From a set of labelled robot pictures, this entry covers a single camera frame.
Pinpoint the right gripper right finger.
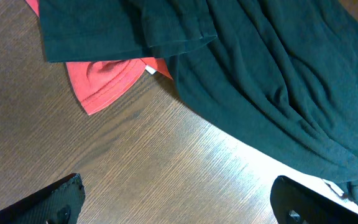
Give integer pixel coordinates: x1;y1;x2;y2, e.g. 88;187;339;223
270;175;358;224

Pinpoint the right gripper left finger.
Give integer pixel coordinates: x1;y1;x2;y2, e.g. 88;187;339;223
0;173;86;224

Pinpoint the black printed t-shirt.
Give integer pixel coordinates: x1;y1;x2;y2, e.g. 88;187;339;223
39;0;358;205

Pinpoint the red garment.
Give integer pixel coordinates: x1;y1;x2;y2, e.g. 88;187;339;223
25;0;173;116

